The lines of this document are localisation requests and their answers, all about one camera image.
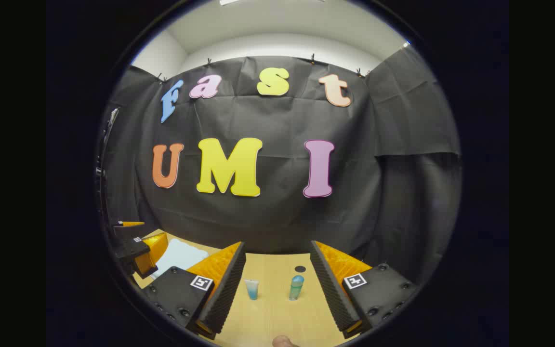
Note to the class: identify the green bottle with blue cap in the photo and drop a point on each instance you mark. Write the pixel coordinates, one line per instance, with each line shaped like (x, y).
(296, 288)

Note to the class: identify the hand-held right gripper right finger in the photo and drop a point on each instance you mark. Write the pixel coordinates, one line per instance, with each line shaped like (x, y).
(335, 294)

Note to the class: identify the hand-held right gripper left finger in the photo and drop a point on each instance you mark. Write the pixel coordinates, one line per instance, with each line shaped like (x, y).
(219, 299)

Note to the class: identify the blue gradient cosmetic tube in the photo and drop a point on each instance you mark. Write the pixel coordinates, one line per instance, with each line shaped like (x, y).
(252, 290)

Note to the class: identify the black backdrop cloth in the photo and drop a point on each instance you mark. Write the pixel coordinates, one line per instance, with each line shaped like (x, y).
(277, 217)

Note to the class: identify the light blue suitcase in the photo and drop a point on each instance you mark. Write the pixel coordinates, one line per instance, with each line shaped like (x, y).
(181, 255)

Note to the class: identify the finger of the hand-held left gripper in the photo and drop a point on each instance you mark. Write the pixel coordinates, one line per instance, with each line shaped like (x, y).
(123, 231)
(130, 251)

